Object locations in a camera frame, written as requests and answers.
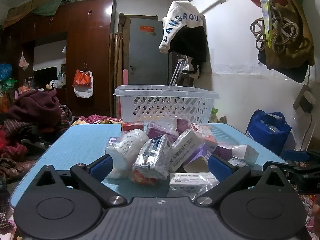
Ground white plastic basket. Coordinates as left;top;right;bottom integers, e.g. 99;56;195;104
113;84;220;124

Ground silver foil box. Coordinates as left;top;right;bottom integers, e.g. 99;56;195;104
132;135;173;180

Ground white and purple medicine box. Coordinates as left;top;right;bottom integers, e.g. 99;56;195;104
171;129;218;173

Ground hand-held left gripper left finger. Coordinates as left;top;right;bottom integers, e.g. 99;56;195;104
35;154;127;208

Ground green cloth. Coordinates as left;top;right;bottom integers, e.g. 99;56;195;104
32;0;97;17

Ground metal crutch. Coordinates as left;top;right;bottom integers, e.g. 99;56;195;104
169;59;185;86

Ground dark red box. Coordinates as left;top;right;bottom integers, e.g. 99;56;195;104
176;119;192;133

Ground small white plastic bag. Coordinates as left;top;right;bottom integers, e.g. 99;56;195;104
19;52;29;70

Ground black television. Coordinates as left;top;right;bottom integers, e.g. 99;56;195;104
34;67;58;89

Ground red and white box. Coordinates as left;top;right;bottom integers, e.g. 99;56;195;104
190;123;213;140

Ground pile of plaid clothes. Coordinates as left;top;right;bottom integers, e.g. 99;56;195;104
0;117;73;180

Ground white gauze roll packet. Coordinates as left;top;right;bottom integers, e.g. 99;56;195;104
105;129;150;179

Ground flat white box in plastic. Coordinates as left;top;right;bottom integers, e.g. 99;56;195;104
169;172;220;195

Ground yellow green strap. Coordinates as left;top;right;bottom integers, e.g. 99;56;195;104
256;0;273;48

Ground small white box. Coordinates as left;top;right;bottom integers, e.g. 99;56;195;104
231;144;260;167

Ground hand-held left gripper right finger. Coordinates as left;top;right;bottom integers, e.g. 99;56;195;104
194;154;285;207

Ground white hoodie with blue letters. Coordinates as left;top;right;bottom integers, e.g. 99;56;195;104
159;1;206;53

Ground black garment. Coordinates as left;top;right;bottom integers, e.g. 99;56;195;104
169;26;208;79

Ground blue plastic bag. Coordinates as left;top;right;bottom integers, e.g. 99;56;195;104
0;64;13;80

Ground black charger cable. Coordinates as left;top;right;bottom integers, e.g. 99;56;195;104
295;111;313;153

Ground wall socket with charger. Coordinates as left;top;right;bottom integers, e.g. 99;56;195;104
292;84;317;113

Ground orange and white plastic bag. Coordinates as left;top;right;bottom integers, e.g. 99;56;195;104
72;69;93;98

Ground wooden sticks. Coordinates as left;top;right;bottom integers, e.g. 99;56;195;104
110;12;125;118

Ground dark hanging bag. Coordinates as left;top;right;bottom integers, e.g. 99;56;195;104
257;50;310;84

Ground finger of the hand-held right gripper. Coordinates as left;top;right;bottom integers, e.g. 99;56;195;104
263;162;303;180
282;149;320;162

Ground pink floral blanket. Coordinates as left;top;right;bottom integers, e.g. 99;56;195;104
72;115;122;125

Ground grey door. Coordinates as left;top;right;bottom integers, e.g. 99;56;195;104
129;17;175;85

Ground coiled grey rope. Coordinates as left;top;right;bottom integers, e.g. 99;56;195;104
251;5;300;54

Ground olive brown hanging bag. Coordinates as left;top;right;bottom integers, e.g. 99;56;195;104
257;0;315;70

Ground blue fabric bag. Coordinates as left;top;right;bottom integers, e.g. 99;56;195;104
245;109;292;155

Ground green packet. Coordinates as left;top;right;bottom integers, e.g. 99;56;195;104
209;107;227;123

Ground red box with gold print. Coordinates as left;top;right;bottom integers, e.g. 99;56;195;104
121;121;145;132

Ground brown wooden wardrobe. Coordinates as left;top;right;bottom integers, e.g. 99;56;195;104
0;0;117;117

